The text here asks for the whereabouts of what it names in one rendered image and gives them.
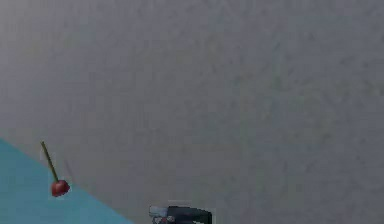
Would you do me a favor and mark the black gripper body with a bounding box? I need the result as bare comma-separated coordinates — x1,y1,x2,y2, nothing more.
148,204,213,224

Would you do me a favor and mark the red plunger with wooden handle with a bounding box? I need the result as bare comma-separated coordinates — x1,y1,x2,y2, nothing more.
40,140,72,198

